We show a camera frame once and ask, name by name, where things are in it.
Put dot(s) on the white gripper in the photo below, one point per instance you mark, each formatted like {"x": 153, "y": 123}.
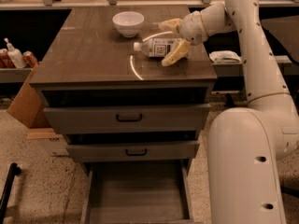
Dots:
{"x": 192, "y": 27}

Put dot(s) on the clear plastic water bottle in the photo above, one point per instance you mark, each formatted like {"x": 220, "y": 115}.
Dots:
{"x": 155, "y": 47}

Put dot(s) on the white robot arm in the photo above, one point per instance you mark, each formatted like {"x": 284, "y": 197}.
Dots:
{"x": 244, "y": 143}

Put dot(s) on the grey drawer cabinet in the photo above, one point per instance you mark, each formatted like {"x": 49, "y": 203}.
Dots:
{"x": 89, "y": 64}

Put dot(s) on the grey top drawer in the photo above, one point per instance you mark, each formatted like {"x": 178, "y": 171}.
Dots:
{"x": 127, "y": 119}

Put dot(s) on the grey middle drawer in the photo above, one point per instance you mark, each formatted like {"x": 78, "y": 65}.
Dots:
{"x": 149, "y": 151}

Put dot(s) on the white pump dispenser bottle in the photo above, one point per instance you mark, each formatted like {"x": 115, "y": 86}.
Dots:
{"x": 15, "y": 55}

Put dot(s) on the grey open bottom drawer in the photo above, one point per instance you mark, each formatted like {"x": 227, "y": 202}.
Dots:
{"x": 137, "y": 192}

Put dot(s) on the folded white cloth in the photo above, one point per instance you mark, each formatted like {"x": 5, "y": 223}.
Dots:
{"x": 224, "y": 56}

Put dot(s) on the white ceramic bowl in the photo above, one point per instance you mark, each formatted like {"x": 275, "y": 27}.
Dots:
{"x": 128, "y": 23}

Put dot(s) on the grey side table top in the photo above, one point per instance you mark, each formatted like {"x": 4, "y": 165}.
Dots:
{"x": 285, "y": 33}

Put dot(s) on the red soda can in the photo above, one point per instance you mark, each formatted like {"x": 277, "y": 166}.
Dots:
{"x": 30, "y": 58}
{"x": 5, "y": 58}

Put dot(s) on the white cardboard box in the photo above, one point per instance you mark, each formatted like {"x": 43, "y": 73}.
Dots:
{"x": 53, "y": 143}

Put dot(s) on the red soda can left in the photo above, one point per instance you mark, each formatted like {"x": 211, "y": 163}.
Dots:
{"x": 5, "y": 58}

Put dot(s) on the grey left shelf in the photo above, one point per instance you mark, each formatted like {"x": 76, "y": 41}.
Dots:
{"x": 14, "y": 75}

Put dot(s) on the black chair base foot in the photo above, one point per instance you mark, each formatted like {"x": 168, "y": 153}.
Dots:
{"x": 290, "y": 191}

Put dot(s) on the black stand foot left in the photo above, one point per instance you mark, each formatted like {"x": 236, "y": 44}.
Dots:
{"x": 13, "y": 170}

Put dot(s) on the grey right shelf rail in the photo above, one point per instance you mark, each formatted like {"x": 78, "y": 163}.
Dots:
{"x": 287, "y": 68}

